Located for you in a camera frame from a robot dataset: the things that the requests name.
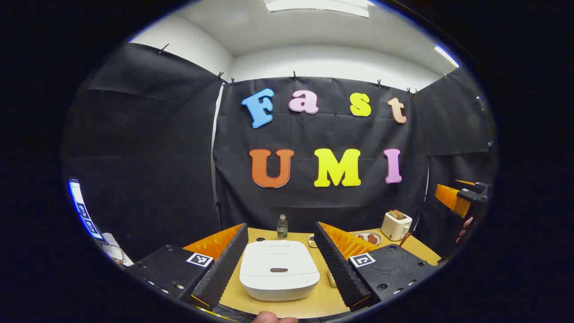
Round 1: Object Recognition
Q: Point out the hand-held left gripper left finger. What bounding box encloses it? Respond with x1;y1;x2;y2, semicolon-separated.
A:
128;223;249;309

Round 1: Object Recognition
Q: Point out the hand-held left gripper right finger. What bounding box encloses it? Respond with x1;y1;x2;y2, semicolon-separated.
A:
313;221;438;312

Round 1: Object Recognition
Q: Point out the white rice cooker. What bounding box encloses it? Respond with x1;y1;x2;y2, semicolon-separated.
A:
239;240;321;301

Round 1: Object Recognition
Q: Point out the white round plate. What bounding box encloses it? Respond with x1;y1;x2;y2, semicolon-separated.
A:
353;231;383;246

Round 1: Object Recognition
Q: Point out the white toaster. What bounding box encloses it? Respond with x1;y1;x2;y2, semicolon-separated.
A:
381;210;413;241

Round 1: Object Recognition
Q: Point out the white side table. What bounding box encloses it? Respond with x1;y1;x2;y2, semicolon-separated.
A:
101;232;135;266

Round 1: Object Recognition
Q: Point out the black backdrop cloth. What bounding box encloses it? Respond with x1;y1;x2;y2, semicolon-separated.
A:
63;43;498;265

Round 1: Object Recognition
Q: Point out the ceiling light panel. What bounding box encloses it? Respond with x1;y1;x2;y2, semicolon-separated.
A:
263;0;370;18
434;45;460;68

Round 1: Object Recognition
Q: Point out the computer monitor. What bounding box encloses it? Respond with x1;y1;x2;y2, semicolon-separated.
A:
68;179;108;243

